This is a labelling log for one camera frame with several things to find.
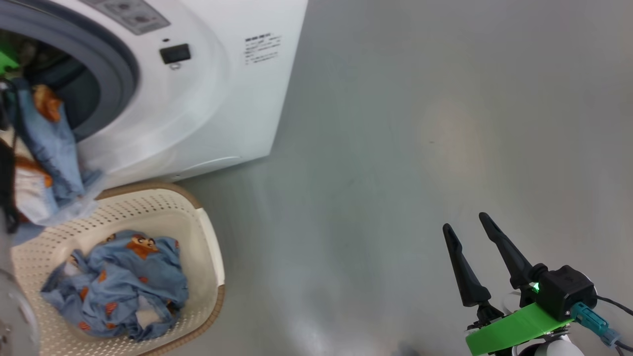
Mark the black door latch slot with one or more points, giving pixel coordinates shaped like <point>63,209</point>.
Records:
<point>175,54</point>

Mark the cream perforated laundry basket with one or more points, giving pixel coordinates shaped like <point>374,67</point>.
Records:
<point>198,247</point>

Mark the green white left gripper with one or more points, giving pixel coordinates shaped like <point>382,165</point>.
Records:
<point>6,62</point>

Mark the white front-load washing machine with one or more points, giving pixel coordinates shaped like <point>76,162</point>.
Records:
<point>222,99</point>

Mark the grey warning sticker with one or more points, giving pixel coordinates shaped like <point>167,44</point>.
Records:
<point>128,15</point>

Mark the blue garment orange cartoon print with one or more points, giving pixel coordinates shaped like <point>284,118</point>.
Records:
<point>123,287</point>

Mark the round white filter cover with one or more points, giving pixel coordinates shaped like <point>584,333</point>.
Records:
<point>207,167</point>

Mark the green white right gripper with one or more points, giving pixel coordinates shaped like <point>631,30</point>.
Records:
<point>509,330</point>

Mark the small printed text label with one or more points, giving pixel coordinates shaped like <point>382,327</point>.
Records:
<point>262,49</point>

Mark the dark round washer door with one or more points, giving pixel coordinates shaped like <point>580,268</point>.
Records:
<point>15,316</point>

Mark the cream blue cartoon print garment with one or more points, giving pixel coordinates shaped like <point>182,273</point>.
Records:
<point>54,148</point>

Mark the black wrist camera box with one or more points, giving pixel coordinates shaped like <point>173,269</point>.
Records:
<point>566,291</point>

